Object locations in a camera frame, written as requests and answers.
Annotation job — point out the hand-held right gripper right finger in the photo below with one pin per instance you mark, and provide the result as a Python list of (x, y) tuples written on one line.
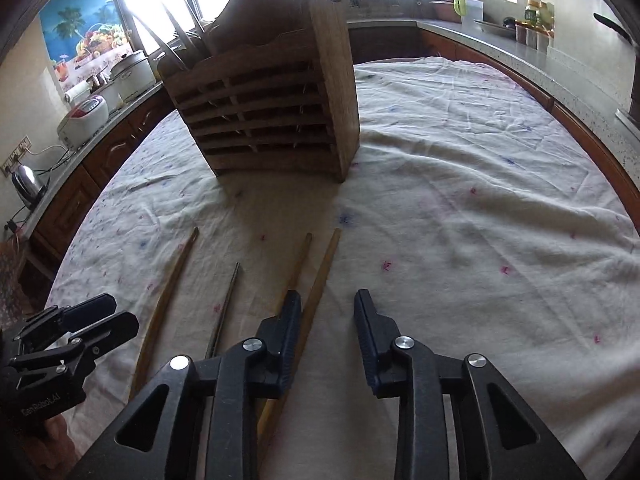
[(364, 340)]

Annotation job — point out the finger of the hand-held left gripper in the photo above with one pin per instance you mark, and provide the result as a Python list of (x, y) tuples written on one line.
[(115, 327), (92, 307)]

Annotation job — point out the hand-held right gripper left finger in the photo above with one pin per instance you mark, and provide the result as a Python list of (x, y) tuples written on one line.
[(294, 340)]

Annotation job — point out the metal chopstick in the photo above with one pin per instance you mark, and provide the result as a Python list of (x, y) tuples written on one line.
[(225, 305), (180, 27), (196, 20), (160, 40)]

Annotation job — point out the wooden utensil holder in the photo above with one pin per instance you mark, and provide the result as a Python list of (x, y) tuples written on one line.
[(270, 110)]

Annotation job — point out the person's left hand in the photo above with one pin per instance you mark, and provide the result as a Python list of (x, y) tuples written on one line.
[(55, 432)]

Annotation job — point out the brown chair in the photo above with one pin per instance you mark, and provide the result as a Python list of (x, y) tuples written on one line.
[(15, 270)]

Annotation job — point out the steel electric kettle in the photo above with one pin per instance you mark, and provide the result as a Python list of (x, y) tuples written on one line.
[(27, 185)]

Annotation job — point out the white rice cooker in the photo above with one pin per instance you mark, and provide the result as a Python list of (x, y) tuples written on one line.
[(82, 117)]

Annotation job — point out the white floral tablecloth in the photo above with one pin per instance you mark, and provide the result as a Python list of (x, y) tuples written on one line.
[(475, 185)]

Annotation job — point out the paper towel roll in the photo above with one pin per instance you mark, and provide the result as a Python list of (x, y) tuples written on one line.
[(78, 94)]

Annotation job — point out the white slow cooker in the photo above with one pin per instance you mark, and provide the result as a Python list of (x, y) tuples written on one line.
[(132, 72)]

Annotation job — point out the tropical fruit print blind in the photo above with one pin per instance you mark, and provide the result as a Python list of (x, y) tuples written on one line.
[(75, 20)]

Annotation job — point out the red pot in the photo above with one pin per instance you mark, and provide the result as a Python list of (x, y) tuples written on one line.
[(442, 7)]

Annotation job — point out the white spice jar set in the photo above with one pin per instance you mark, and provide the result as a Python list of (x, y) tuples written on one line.
[(535, 35)]

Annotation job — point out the cooking oil bottle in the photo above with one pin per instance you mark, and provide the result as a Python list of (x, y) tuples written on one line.
[(537, 10)]

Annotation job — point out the black wok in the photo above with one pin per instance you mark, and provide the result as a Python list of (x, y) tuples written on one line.
[(612, 25)]

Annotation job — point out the wall power socket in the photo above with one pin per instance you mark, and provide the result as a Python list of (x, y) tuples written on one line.
[(15, 155)]

